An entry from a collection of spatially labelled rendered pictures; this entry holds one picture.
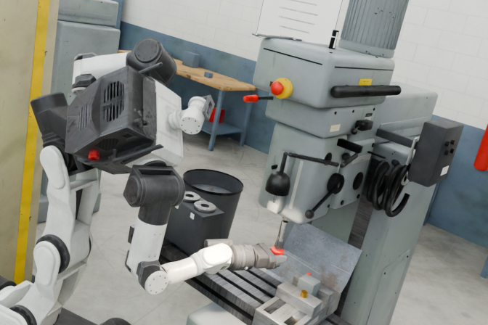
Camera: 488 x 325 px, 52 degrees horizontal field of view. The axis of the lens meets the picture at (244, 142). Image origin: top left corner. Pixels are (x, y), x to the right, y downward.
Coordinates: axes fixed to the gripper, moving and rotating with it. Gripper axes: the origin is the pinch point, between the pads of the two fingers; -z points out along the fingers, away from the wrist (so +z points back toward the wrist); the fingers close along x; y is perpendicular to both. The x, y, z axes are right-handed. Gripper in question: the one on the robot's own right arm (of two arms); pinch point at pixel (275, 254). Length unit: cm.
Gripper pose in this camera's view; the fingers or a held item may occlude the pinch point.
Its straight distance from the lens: 185.0
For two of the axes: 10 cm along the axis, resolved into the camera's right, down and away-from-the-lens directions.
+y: -2.0, 9.4, 2.7
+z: -8.8, -0.6, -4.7
